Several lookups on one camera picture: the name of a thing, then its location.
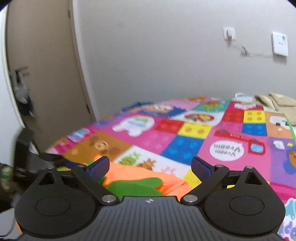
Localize orange fleece garment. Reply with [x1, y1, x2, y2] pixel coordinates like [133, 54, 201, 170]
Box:
[99, 157, 200, 199]

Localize colourful cartoon play mat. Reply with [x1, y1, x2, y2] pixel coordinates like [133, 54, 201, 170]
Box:
[48, 97, 295, 240]

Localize beige folded cloth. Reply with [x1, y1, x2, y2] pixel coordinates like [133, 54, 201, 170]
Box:
[253, 92, 296, 126]

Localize beige door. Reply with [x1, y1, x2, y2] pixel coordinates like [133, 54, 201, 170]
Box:
[6, 1, 94, 151]

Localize door handle with cloth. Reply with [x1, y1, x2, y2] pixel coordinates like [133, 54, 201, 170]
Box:
[11, 68, 34, 117]

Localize white wall socket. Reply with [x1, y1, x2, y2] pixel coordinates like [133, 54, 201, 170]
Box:
[223, 27, 236, 42]

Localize white wall box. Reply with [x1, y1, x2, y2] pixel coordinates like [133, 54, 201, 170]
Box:
[271, 32, 288, 57]

